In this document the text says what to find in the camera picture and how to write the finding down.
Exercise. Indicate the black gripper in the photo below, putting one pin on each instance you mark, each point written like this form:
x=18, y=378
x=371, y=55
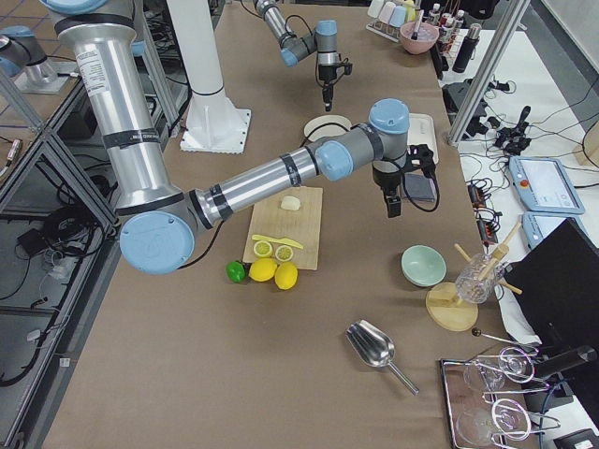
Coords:
x=326, y=75
x=387, y=181

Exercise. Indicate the white bun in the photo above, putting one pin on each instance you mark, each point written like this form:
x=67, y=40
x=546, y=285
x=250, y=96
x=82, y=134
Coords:
x=290, y=203

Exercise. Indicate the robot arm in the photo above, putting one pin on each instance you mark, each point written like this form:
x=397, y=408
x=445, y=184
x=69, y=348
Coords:
x=161, y=221
x=322, y=40

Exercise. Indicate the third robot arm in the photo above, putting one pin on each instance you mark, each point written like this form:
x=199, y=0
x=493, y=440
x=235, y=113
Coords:
x=24, y=60

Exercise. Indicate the white rectangular tray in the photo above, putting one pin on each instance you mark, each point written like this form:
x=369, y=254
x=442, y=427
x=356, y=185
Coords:
x=421, y=131

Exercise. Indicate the mirrored steel tray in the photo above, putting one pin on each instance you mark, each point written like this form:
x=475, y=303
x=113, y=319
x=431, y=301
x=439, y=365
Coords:
x=459, y=397

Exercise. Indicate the grey folded cloth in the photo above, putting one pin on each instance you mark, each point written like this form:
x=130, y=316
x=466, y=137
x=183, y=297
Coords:
x=419, y=188

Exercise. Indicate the round white plate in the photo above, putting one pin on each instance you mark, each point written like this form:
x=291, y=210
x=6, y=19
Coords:
x=326, y=126

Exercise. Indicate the mint green bowl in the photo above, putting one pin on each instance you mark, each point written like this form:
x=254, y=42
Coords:
x=423, y=266

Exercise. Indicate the cream plastic cup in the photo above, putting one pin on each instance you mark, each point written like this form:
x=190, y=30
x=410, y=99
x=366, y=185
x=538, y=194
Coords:
x=375, y=8

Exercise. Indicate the pink plastic cup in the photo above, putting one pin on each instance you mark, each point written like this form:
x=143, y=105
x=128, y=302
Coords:
x=386, y=12

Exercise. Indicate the blue plastic cup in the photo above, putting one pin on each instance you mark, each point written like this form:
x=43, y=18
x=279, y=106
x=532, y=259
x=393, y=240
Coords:
x=398, y=14

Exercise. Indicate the pink bowl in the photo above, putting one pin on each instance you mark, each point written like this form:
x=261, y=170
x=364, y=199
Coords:
x=416, y=47

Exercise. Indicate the wooden cutting board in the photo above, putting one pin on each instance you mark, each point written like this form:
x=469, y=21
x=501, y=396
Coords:
x=302, y=225

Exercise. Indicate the clear fake ice cubes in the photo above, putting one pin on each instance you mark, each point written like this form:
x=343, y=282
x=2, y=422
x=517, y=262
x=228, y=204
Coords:
x=426, y=32

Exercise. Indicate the yellow plastic knife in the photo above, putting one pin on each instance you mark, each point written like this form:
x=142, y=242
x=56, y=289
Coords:
x=284, y=241

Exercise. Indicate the yellow plastic cup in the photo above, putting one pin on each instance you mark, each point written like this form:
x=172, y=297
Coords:
x=411, y=10

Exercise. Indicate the clear textured glass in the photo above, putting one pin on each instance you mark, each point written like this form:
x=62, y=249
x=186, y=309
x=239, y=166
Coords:
x=471, y=287

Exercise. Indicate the lemon half right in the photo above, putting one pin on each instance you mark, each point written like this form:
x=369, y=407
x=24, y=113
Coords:
x=284, y=253

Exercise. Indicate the lemon half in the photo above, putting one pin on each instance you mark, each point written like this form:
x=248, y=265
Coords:
x=284, y=253
x=262, y=248

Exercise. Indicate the wooden glass drying stand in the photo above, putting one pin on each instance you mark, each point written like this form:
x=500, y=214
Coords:
x=447, y=309

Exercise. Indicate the whole yellow lemon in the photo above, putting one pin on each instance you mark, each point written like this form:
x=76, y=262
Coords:
x=286, y=276
x=263, y=269

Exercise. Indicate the lemon half left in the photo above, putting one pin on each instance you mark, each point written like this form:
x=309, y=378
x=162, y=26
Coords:
x=262, y=248

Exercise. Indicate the blue teach pendant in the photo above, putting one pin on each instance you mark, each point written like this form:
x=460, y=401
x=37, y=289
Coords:
x=543, y=185
x=538, y=225

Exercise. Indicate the black thermos bottle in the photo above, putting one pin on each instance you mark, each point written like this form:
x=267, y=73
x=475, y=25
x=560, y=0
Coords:
x=467, y=48

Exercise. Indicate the steel ice scoop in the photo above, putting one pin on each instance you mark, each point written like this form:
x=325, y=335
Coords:
x=376, y=349

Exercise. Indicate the brown table mat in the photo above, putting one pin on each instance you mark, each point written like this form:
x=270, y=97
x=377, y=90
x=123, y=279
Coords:
x=192, y=360

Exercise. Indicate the green lime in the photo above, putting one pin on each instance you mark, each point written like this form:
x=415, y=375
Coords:
x=237, y=271

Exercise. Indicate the black monitor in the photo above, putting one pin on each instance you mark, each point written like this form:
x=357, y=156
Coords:
x=558, y=306

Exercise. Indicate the wine glass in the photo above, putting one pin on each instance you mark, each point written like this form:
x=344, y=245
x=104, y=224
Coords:
x=490, y=373
x=504, y=423

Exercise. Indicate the white wire cup rack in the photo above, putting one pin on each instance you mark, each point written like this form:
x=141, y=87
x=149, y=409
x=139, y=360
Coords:
x=387, y=26

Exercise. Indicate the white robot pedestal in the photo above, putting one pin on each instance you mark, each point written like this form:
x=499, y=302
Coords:
x=213, y=123

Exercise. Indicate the aluminium frame post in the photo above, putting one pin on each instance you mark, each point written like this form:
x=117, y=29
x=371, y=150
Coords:
x=498, y=44

